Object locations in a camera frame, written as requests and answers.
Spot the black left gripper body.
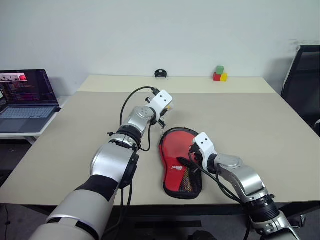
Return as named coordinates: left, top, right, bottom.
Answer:
left=156, top=108, right=168, bottom=128

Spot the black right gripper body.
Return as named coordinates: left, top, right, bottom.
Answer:
left=188, top=143, right=204, bottom=170

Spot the red black mesh pouch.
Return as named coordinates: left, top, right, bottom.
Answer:
left=158, top=127, right=204, bottom=201

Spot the white side table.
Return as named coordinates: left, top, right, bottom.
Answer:
left=0, top=106, right=63, bottom=146

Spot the black office chair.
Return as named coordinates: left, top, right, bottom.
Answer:
left=280, top=45, right=320, bottom=138

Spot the open dark laptop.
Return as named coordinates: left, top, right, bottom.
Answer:
left=0, top=69, right=61, bottom=133

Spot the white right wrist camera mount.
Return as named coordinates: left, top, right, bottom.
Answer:
left=193, top=131, right=219, bottom=174

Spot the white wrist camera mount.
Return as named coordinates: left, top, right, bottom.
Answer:
left=193, top=131, right=219, bottom=174
left=146, top=89, right=174, bottom=119

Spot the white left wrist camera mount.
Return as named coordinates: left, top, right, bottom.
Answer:
left=146, top=89, right=174, bottom=119

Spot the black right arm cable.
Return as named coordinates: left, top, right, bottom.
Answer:
left=188, top=151, right=252, bottom=240

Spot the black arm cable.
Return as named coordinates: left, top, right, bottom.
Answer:
left=188, top=151, right=252, bottom=240
left=119, top=86, right=161, bottom=208

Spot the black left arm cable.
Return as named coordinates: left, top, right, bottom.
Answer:
left=119, top=86, right=161, bottom=208

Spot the black table frame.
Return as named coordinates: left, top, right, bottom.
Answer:
left=0, top=203, right=320, bottom=226

